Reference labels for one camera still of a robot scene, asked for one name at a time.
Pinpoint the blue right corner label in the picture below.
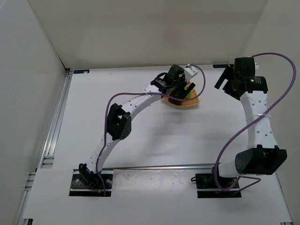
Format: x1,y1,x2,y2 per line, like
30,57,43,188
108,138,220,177
212,64,230,68

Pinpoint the aluminium left side rail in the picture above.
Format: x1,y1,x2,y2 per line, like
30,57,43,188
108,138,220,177
16,68,73,225

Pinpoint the aluminium front rail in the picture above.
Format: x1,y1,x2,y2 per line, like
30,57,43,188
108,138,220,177
95,160,268,171

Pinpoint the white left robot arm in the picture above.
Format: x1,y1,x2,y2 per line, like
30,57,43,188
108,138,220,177
79,64,198,182

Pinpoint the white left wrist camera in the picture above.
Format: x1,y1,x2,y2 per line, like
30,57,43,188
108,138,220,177
184,64,198,82

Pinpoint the blue corner label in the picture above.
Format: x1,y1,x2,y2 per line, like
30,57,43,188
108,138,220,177
73,69,90,74
212,64,230,68

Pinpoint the woven triangular fruit basket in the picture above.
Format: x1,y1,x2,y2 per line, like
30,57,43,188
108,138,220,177
161,82,201,110

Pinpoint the green fake apple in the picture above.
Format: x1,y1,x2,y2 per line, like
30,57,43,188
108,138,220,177
184,86,191,99

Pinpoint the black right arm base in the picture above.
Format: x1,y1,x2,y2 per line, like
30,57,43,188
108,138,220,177
190,173,242,199

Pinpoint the blue left corner label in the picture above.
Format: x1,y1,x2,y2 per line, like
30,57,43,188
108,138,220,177
73,69,90,74

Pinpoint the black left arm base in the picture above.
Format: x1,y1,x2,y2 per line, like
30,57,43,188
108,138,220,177
69,164,113,197

